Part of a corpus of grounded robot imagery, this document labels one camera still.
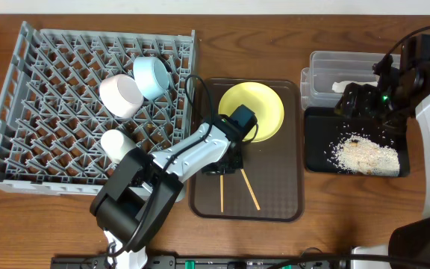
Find white small saucer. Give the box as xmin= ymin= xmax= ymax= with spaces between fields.
xmin=99 ymin=74 xmax=144 ymax=118

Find clear plastic waste bin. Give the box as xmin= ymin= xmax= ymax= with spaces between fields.
xmin=300 ymin=51 xmax=384 ymax=110

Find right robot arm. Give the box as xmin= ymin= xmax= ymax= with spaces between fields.
xmin=334 ymin=29 xmax=430 ymax=268

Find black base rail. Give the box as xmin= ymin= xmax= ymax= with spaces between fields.
xmin=50 ymin=253 xmax=350 ymax=269

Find brown plastic serving tray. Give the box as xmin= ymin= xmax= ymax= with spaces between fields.
xmin=189 ymin=80 xmax=304 ymax=222

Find light blue bowl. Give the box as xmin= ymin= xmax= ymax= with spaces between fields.
xmin=133 ymin=57 xmax=169 ymax=101

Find white paper napkin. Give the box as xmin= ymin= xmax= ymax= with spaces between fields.
xmin=331 ymin=81 xmax=378 ymax=93

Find black waste tray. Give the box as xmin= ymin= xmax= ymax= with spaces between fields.
xmin=304 ymin=107 xmax=410 ymax=177

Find white rice leftovers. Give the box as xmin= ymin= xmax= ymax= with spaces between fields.
xmin=323 ymin=132 xmax=401 ymax=176

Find wooden chopstick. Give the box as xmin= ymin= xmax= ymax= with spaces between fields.
xmin=240 ymin=168 xmax=261 ymax=211
xmin=219 ymin=175 xmax=224 ymax=213

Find white pink cup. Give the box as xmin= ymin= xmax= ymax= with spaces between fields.
xmin=100 ymin=129 xmax=137 ymax=164

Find grey plastic dishwasher rack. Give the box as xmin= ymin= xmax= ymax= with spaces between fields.
xmin=0 ymin=22 xmax=197 ymax=195

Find yellow round plate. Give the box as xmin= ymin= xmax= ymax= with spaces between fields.
xmin=218 ymin=82 xmax=284 ymax=143

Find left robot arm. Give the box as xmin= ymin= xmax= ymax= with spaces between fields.
xmin=81 ymin=105 xmax=258 ymax=268

